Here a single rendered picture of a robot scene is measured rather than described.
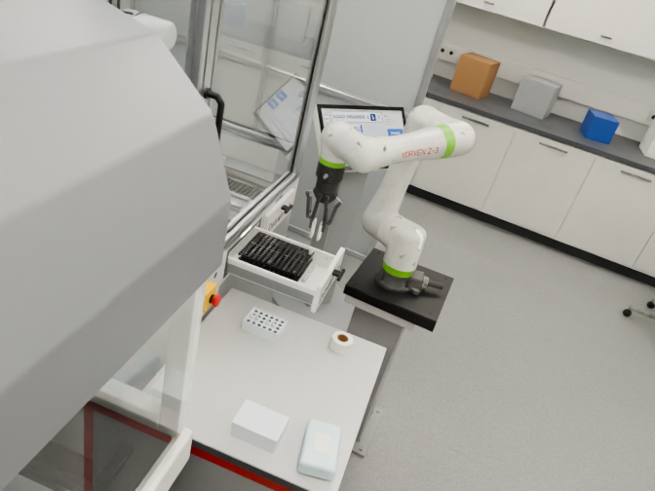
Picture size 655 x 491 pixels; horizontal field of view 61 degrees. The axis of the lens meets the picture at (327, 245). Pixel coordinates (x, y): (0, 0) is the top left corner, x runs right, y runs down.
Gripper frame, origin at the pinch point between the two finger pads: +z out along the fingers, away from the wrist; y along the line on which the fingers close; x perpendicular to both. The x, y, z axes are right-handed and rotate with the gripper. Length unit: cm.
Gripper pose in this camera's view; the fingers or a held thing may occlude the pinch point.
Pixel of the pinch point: (316, 229)
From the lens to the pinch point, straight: 194.4
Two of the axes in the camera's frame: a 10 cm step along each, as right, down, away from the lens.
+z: -2.1, 8.3, 5.1
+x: 3.0, -4.4, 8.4
